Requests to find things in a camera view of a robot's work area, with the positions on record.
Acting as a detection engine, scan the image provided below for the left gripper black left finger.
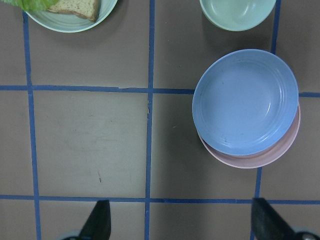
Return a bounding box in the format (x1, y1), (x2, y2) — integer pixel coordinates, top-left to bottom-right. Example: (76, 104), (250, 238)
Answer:
(77, 200), (111, 240)

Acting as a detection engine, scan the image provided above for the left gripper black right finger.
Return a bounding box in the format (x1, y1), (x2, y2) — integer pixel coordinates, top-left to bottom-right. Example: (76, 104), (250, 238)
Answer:
(251, 198), (296, 240)

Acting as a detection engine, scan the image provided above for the pink plate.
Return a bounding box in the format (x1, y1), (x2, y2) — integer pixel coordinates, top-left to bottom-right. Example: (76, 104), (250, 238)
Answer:
(199, 107), (301, 169)

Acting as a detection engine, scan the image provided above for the blue plate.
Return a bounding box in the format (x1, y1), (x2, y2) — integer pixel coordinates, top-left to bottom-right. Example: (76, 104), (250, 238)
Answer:
(192, 49), (299, 156)

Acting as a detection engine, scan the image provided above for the mint green plate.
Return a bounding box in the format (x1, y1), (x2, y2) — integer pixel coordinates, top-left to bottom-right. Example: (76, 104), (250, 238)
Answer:
(26, 0), (118, 33)

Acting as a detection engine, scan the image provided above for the mint green bowl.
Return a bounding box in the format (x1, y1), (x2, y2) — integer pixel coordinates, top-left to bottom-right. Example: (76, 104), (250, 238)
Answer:
(199, 0), (276, 32)

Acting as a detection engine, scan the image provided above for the brown bread slice on plate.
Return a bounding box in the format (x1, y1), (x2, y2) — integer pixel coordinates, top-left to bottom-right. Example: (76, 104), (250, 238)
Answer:
(46, 0), (101, 23)

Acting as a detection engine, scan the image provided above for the green lettuce leaf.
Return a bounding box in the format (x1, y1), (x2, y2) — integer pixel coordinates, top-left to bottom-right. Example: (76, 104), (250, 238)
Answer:
(1, 0), (58, 12)

